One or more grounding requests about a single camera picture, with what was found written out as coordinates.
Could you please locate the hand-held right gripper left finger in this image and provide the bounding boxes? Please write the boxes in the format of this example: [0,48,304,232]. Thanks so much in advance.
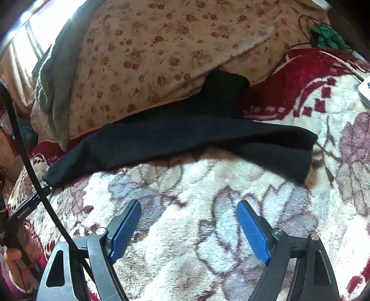
[36,199,142,301]

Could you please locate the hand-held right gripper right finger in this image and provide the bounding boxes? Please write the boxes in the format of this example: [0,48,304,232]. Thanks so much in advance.
[236,200,340,301]

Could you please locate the black pants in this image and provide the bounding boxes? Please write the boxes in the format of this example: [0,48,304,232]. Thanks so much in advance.
[42,69,318,190]

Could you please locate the person's left hand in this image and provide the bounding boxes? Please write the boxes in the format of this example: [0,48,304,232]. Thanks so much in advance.
[3,224,39,291]

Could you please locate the red and white fleece blanket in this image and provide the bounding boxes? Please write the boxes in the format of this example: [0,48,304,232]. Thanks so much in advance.
[6,48,370,301]

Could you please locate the grey blanket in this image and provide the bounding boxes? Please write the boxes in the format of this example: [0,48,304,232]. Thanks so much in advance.
[36,17,90,151]

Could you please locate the floral beige pillow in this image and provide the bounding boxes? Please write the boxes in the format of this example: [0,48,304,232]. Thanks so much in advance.
[30,0,330,141]

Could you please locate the white device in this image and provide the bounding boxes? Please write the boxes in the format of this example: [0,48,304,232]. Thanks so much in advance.
[357,81,370,109]

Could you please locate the window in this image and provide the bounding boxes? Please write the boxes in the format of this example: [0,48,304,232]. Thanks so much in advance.
[0,0,87,74]

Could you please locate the green cloth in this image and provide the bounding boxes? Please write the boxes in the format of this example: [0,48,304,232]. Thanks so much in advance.
[311,25,346,50]

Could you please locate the thin black cable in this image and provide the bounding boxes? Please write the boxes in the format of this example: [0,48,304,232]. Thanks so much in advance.
[299,14,368,73]

